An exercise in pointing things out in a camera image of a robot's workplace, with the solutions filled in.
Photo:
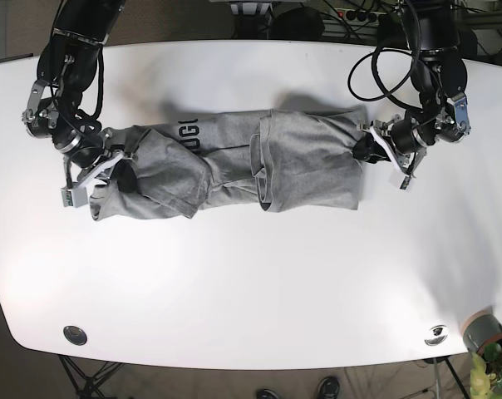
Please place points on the grey plant pot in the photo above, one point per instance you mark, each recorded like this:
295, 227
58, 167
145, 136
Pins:
481, 330

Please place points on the left silver table grommet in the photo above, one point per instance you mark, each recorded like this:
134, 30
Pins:
75, 335

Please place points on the light grey printed T-shirt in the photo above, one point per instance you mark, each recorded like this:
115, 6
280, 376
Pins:
278, 159

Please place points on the green potted plant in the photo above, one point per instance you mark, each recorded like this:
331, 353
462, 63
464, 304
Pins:
486, 373

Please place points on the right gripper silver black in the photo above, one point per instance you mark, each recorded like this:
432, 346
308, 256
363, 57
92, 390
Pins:
89, 156

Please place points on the black folding table legs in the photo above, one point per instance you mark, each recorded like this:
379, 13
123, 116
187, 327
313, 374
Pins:
89, 386

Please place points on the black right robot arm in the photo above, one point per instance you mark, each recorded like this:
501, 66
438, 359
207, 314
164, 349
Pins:
67, 98

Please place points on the right silver table grommet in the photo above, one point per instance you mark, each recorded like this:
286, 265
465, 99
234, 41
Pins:
436, 335

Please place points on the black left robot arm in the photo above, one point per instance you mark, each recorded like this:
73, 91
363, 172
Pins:
437, 73

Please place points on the silver table grommet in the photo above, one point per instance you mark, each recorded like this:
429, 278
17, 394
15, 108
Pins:
75, 335
436, 335

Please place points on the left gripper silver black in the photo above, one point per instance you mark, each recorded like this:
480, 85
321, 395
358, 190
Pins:
392, 141

